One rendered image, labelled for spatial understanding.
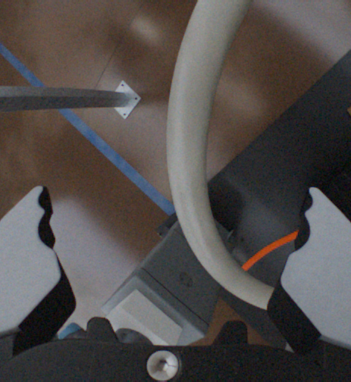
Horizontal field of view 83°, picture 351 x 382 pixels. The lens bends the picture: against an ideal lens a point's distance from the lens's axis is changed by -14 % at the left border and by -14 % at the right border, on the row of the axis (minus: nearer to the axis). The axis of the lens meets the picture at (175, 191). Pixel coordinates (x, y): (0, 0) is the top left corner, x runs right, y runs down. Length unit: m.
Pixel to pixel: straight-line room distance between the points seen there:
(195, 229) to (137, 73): 1.57
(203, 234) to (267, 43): 1.39
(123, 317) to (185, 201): 0.83
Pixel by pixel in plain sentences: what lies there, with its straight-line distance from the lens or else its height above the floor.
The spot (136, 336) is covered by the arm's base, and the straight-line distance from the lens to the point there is 0.99.
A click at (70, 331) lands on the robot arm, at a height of 1.15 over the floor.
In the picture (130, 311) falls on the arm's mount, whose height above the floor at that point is 0.95.
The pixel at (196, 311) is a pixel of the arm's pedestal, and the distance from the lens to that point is 1.06.
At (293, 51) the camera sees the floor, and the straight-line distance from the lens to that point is 1.51.
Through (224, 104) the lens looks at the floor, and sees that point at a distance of 1.48.
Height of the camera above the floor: 1.46
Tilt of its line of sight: 61 degrees down
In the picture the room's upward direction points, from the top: 130 degrees counter-clockwise
